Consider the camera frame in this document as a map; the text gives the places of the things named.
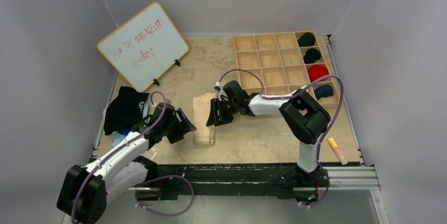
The white whiteboard yellow frame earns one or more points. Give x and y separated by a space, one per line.
144 47

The navy blue rolled underwear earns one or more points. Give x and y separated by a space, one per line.
324 91

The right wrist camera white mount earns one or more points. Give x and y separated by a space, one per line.
219 89

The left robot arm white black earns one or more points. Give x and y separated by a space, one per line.
104 173

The white blue patterned underwear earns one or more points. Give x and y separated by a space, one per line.
118 136

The wooden compartment organizer tray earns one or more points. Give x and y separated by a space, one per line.
272 63

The red rolled underwear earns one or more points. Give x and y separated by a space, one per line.
317 71

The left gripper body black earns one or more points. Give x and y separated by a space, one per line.
165 128

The white underwear pink trim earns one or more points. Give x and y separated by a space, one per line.
303 88

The pink yellow marker pen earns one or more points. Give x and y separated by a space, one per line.
337 151

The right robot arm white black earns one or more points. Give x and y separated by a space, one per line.
306 118

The black rolled underwear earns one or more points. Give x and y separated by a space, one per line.
311 56
306 40

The black underwear white waistband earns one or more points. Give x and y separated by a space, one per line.
126 110

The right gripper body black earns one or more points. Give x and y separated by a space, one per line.
234 103

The cream beige underwear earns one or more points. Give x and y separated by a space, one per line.
204 135

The black rolled underwear back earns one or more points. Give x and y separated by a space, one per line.
306 40

